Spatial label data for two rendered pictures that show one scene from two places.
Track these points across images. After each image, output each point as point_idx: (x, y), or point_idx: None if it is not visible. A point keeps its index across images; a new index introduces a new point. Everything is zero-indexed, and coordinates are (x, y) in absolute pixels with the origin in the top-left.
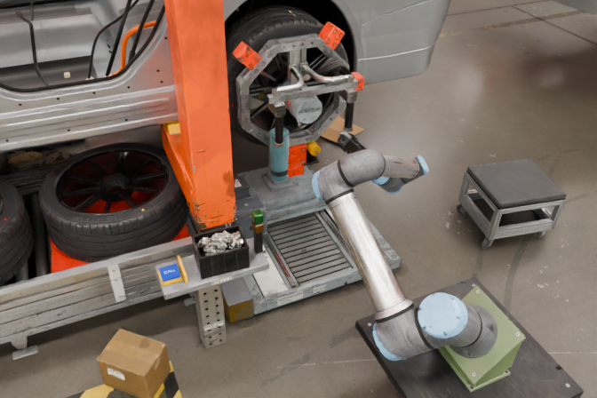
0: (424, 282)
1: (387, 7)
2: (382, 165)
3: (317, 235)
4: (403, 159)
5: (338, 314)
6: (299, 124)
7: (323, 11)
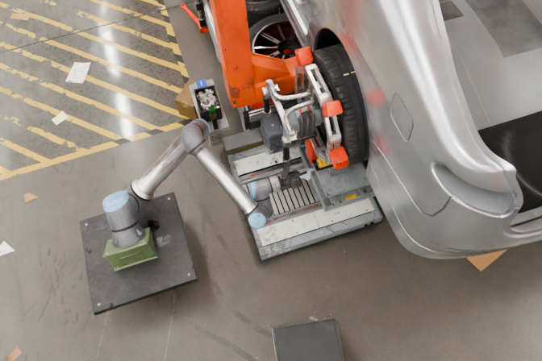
0: (245, 277)
1: (387, 156)
2: (187, 149)
3: (294, 200)
4: (232, 188)
5: (223, 211)
6: None
7: None
